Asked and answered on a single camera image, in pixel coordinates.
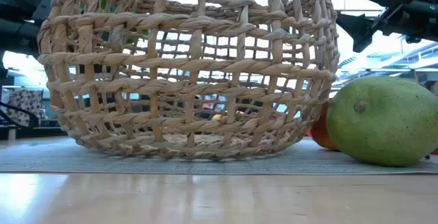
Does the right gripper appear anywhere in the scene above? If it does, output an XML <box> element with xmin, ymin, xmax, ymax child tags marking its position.
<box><xmin>337</xmin><ymin>0</ymin><xmax>438</xmax><ymax>53</ymax></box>

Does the green mango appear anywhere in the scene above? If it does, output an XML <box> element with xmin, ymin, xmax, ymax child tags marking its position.
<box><xmin>326</xmin><ymin>75</ymin><xmax>438</xmax><ymax>168</ymax></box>

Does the red peach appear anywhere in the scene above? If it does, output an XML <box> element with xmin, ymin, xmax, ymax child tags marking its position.
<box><xmin>309</xmin><ymin>102</ymin><xmax>340</xmax><ymax>151</ymax></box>

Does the woven wicker basket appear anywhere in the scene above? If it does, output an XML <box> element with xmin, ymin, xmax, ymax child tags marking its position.
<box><xmin>36</xmin><ymin>0</ymin><xmax>340</xmax><ymax>160</ymax></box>

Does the green leafy plant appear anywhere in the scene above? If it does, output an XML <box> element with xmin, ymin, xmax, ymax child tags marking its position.
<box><xmin>99</xmin><ymin>0</ymin><xmax>151</xmax><ymax>47</ymax></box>

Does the floral patterned cushion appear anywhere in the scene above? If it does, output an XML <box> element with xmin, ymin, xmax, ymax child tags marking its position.
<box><xmin>1</xmin><ymin>88</ymin><xmax>44</xmax><ymax>127</ymax></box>

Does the grey woven placemat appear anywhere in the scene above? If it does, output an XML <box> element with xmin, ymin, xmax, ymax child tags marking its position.
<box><xmin>0</xmin><ymin>136</ymin><xmax>438</xmax><ymax>175</ymax></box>

